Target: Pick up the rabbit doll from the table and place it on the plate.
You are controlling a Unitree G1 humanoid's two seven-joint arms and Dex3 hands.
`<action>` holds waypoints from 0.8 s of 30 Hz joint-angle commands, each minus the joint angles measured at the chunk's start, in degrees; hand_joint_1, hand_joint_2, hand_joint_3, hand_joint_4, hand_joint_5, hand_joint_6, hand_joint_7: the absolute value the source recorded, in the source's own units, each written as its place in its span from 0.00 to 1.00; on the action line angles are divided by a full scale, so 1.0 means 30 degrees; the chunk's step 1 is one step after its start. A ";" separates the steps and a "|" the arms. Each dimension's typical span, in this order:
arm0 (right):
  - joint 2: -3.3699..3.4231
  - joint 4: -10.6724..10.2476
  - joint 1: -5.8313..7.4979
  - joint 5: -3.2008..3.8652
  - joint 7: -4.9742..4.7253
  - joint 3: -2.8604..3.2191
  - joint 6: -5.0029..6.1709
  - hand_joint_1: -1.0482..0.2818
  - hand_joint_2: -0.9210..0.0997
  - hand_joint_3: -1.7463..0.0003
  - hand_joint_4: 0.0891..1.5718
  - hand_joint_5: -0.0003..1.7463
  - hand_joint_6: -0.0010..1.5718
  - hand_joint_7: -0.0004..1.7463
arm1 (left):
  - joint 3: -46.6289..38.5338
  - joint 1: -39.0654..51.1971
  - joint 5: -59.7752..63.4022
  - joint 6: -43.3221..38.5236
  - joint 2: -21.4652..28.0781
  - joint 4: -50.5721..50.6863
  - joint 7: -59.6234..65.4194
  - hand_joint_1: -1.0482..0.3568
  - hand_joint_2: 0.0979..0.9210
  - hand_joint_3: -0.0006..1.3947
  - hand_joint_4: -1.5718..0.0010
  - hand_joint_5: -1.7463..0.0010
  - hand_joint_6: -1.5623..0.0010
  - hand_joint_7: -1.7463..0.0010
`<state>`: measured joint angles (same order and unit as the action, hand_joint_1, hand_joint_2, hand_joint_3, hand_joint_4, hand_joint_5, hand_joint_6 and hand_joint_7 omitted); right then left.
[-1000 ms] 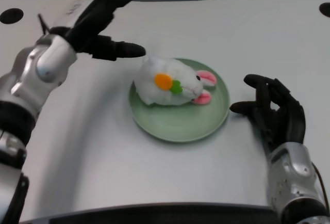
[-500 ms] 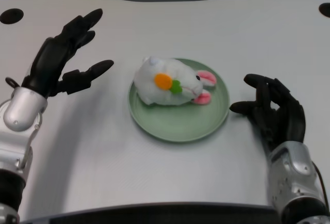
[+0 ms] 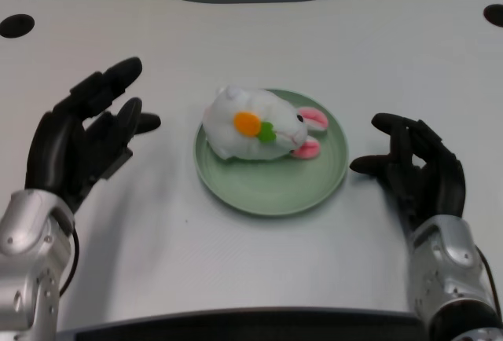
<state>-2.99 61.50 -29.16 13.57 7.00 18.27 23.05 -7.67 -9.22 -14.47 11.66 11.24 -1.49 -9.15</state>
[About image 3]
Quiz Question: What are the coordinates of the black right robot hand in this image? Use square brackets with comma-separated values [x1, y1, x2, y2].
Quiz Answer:
[349, 112, 466, 230]

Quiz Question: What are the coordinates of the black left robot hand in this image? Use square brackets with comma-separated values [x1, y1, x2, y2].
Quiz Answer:
[24, 57, 162, 216]

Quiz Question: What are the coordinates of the white plush rabbit doll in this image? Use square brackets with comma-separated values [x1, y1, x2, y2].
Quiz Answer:
[203, 86, 329, 163]

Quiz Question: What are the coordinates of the green round plate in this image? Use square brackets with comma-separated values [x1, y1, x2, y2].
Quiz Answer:
[193, 88, 350, 218]

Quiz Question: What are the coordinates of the dark robot torso edge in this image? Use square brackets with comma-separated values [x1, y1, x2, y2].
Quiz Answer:
[54, 307, 429, 341]

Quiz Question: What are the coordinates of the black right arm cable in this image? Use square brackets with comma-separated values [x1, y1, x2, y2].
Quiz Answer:
[475, 247, 499, 310]

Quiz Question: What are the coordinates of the black round cable grommet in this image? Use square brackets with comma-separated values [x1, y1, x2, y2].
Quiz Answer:
[483, 3, 503, 28]
[0, 13, 36, 39]

